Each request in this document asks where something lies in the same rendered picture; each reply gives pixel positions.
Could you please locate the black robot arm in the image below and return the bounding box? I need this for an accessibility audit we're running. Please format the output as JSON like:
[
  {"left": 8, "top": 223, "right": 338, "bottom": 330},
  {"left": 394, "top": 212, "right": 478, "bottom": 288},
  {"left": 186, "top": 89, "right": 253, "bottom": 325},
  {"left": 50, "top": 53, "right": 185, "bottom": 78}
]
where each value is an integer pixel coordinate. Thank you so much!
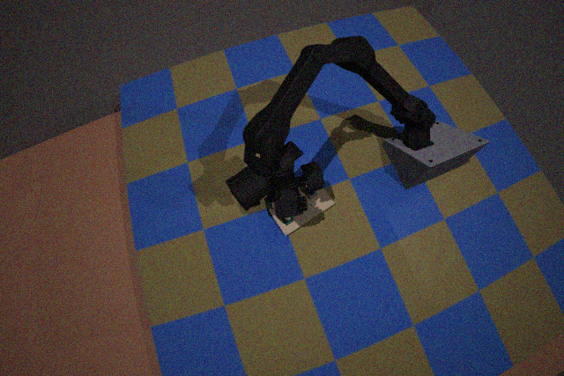
[{"left": 226, "top": 36, "right": 436, "bottom": 218}]

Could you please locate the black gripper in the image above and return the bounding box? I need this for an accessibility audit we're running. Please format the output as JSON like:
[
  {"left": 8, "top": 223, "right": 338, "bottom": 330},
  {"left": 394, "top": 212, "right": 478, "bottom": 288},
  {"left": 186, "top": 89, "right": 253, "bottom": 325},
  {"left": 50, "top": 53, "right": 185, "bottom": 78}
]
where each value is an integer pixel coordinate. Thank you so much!
[{"left": 267, "top": 162, "right": 325, "bottom": 203}]

